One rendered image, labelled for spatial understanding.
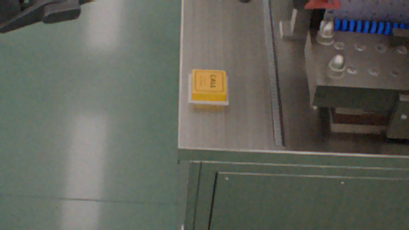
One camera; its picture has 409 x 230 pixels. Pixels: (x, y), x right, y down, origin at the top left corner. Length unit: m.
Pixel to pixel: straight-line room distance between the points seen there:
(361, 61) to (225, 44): 0.33
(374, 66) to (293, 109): 0.19
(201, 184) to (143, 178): 1.01
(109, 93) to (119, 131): 0.18
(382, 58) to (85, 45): 1.68
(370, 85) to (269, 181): 0.29
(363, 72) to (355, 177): 0.23
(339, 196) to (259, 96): 0.27
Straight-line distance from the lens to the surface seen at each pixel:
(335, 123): 1.61
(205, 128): 1.56
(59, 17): 1.35
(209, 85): 1.61
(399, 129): 1.60
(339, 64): 1.50
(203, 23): 1.79
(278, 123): 1.59
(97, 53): 3.02
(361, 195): 1.69
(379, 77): 1.55
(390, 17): 1.68
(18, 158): 2.69
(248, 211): 1.70
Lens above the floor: 2.07
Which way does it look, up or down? 47 degrees down
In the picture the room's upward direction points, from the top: 6 degrees clockwise
